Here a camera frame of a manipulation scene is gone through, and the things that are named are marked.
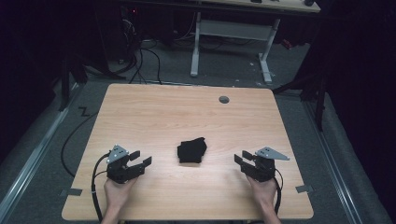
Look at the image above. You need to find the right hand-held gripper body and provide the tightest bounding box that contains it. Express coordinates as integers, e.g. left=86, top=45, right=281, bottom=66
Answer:
left=241, top=147, right=290, bottom=183

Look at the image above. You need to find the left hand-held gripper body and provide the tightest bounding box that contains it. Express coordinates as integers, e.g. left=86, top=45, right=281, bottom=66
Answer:
left=106, top=144, right=148, bottom=184

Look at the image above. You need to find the black sock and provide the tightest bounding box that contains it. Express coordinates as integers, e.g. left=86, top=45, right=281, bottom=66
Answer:
left=177, top=136, right=208, bottom=164

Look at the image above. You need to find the person's right hand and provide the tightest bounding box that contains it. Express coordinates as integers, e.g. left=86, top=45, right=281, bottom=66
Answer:
left=245, top=175, right=279, bottom=209

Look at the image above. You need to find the person's left hand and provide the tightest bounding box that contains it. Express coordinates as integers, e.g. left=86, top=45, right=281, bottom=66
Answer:
left=103, top=176, right=138, bottom=210

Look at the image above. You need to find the grey tape strip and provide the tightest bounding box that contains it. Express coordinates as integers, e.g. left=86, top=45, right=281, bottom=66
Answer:
left=295, top=184, right=314, bottom=194
left=59, top=188, right=83, bottom=197

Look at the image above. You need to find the black metal stand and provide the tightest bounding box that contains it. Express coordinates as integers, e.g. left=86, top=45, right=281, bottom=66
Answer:
left=58, top=50, right=127, bottom=112
left=272, top=69, right=329, bottom=133

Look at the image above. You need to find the white-framed desk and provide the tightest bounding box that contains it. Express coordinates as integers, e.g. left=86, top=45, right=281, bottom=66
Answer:
left=190, top=0, right=321, bottom=85

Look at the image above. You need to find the dark equipment with red light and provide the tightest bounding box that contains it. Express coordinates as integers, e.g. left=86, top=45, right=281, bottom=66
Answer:
left=120, top=4, right=143, bottom=63

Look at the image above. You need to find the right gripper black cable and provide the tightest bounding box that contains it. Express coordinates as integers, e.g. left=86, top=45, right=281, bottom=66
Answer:
left=272, top=168, right=284, bottom=217

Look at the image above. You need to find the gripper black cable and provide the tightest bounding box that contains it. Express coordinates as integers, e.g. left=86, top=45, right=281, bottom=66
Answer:
left=272, top=168, right=284, bottom=217
left=90, top=151, right=113, bottom=223

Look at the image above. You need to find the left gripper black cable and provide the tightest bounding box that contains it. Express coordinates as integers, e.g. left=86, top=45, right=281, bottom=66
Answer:
left=90, top=151, right=113, bottom=223

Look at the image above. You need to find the black floor cable loop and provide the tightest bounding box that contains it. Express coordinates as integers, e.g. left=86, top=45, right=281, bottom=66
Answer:
left=60, top=111, right=99, bottom=179

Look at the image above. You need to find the metal floor rail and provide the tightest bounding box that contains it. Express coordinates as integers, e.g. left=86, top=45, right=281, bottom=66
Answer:
left=302, top=98, right=364, bottom=224
left=0, top=83, right=82, bottom=218

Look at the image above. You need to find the bundle of black floor cables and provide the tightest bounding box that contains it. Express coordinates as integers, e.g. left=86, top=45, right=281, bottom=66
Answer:
left=111, top=18, right=163, bottom=86

